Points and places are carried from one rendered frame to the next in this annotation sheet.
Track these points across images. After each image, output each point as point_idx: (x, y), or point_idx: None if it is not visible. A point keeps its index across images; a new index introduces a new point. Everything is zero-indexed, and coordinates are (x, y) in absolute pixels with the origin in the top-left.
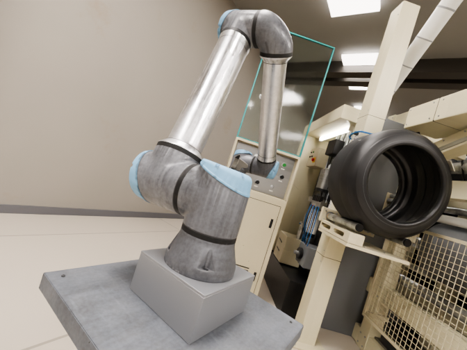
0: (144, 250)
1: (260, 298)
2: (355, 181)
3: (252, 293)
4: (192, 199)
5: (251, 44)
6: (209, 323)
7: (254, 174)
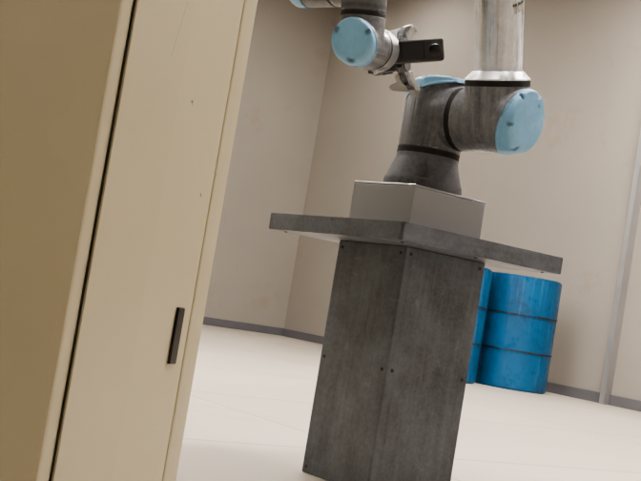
0: (483, 201)
1: (306, 215)
2: None
3: (315, 216)
4: None
5: None
6: None
7: (328, 7)
